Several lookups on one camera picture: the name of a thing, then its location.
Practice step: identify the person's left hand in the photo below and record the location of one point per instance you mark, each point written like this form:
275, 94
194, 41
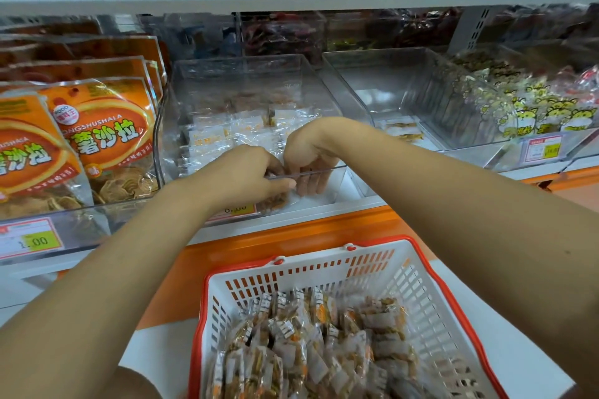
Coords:
241, 177

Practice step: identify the person's right hand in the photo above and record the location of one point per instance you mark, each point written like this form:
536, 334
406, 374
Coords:
311, 146

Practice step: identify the white red-rimmed shopping basket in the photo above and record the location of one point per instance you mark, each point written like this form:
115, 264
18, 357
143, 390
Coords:
211, 300

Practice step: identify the stack of orange packets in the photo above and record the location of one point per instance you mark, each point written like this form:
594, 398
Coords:
94, 132

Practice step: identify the pile of small brown snacks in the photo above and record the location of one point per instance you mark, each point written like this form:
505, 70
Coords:
318, 347

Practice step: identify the person's right forearm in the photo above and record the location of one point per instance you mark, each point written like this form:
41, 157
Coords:
477, 226

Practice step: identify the person's left forearm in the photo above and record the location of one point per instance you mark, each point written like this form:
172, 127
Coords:
94, 310

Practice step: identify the orange shelf base panel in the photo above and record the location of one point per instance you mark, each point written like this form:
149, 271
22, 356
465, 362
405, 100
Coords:
281, 249

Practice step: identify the small yellow wrapped snack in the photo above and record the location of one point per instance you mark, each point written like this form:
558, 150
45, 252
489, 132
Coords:
404, 130

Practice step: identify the yellow hamster snack packets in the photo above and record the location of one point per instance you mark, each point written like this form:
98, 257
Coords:
524, 95

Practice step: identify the white yellow price tag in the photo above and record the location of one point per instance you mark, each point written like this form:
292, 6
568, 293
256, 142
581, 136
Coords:
541, 149
236, 213
30, 238

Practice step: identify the clear plastic bin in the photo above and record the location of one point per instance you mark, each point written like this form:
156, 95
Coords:
384, 76
131, 212
243, 76
510, 156

